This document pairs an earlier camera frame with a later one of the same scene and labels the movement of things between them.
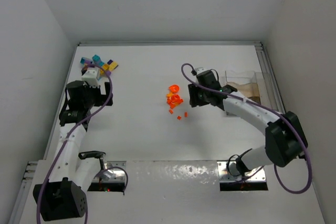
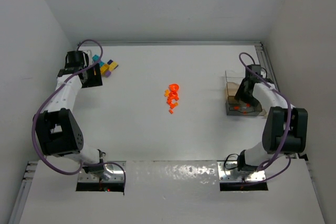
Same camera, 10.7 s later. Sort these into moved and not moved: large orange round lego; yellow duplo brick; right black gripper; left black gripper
Moved: left black gripper; right black gripper
Not moved: yellow duplo brick; large orange round lego
